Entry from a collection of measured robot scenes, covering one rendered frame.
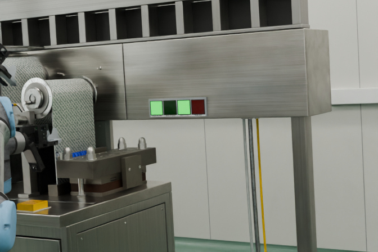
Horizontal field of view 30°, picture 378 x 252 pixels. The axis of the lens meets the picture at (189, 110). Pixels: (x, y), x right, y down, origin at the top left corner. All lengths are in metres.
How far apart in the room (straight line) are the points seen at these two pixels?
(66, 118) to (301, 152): 0.87
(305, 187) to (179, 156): 2.84
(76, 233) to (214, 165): 3.06
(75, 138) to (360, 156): 2.58
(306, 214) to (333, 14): 2.41
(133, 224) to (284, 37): 0.84
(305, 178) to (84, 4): 1.10
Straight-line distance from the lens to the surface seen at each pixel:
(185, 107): 2.60
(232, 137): 5.15
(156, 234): 2.66
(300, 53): 2.41
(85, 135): 2.70
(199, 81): 2.58
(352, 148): 4.82
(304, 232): 2.66
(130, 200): 2.50
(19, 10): 3.10
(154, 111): 2.67
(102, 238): 2.39
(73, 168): 2.47
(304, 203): 2.63
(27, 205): 2.31
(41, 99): 2.55
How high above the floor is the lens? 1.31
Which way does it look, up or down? 3 degrees down
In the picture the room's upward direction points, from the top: 3 degrees counter-clockwise
